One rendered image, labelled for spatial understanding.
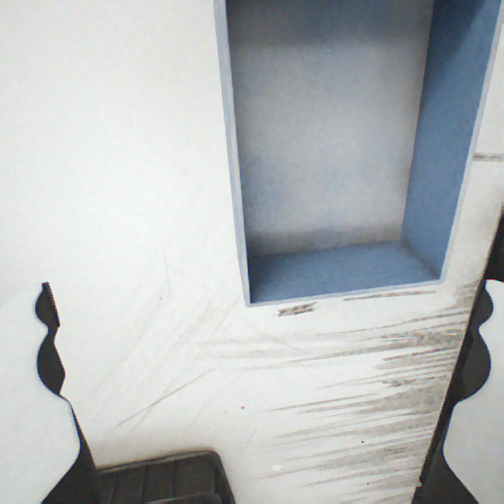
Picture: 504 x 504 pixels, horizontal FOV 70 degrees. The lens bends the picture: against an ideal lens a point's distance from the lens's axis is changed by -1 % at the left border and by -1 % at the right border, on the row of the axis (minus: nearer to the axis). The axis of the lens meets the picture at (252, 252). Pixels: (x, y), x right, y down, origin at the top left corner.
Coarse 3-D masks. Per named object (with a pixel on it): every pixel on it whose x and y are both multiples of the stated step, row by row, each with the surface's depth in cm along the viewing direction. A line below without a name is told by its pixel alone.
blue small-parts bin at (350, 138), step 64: (256, 0) 23; (320, 0) 23; (384, 0) 24; (448, 0) 22; (256, 64) 25; (320, 64) 25; (384, 64) 25; (448, 64) 23; (256, 128) 27; (320, 128) 27; (384, 128) 28; (448, 128) 24; (256, 192) 29; (320, 192) 30; (384, 192) 30; (448, 192) 25; (256, 256) 32; (320, 256) 31; (384, 256) 30; (448, 256) 26
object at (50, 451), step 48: (48, 288) 11; (0, 336) 9; (48, 336) 9; (0, 384) 7; (48, 384) 8; (0, 432) 6; (48, 432) 6; (0, 480) 6; (48, 480) 6; (96, 480) 7
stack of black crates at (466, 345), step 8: (464, 336) 99; (472, 336) 95; (464, 344) 98; (464, 352) 99; (464, 360) 100; (456, 368) 103; (456, 376) 104; (456, 384) 103; (448, 392) 108; (456, 392) 105; (464, 392) 99; (448, 400) 109; (456, 400) 103
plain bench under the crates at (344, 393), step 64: (0, 0) 22; (64, 0) 22; (128, 0) 22; (192, 0) 23; (0, 64) 23; (64, 64) 24; (128, 64) 24; (192, 64) 24; (0, 128) 25; (64, 128) 25; (128, 128) 26; (192, 128) 26; (0, 192) 27; (64, 192) 28; (128, 192) 28; (192, 192) 29; (0, 256) 30; (64, 256) 30; (128, 256) 31; (192, 256) 32; (64, 320) 33; (128, 320) 34; (192, 320) 35; (256, 320) 36; (320, 320) 37; (384, 320) 38; (448, 320) 39; (64, 384) 37; (128, 384) 38; (192, 384) 39; (256, 384) 40; (320, 384) 41; (384, 384) 43; (448, 384) 44; (128, 448) 43; (192, 448) 45; (256, 448) 46; (320, 448) 48; (384, 448) 49
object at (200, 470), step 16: (128, 464) 44; (144, 464) 43; (160, 464) 43; (176, 464) 43; (192, 464) 43; (208, 464) 43; (112, 480) 42; (128, 480) 42; (144, 480) 42; (160, 480) 42; (176, 480) 41; (192, 480) 41; (208, 480) 41; (224, 480) 46; (112, 496) 40; (128, 496) 41; (144, 496) 40; (160, 496) 40; (176, 496) 40; (192, 496) 39; (208, 496) 39; (224, 496) 45
